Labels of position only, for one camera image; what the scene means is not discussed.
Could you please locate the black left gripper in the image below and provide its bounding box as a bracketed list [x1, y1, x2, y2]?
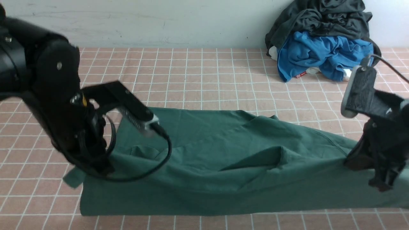
[21, 38, 112, 176]

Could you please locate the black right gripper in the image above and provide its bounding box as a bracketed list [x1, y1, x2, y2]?
[343, 93, 408, 192]

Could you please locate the green long-sleeved shirt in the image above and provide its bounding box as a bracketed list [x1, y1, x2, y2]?
[64, 108, 409, 216]

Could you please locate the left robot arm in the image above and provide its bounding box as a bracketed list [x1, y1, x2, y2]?
[1, 6, 114, 177]

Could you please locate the blue crumpled garment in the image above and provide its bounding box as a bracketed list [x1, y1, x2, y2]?
[276, 31, 374, 82]

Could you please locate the dark grey crumpled garment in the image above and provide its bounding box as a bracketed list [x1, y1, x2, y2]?
[265, 0, 382, 56]

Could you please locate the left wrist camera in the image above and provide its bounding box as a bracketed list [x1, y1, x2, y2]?
[83, 80, 167, 136]

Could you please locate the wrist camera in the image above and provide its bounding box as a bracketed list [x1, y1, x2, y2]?
[83, 80, 167, 136]
[340, 65, 408, 121]

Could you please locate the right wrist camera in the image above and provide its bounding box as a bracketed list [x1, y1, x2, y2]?
[340, 65, 408, 121]

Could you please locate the black cable bundle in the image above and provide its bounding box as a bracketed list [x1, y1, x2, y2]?
[80, 112, 172, 182]

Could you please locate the right camera cable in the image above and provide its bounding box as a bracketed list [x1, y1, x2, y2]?
[361, 54, 409, 84]

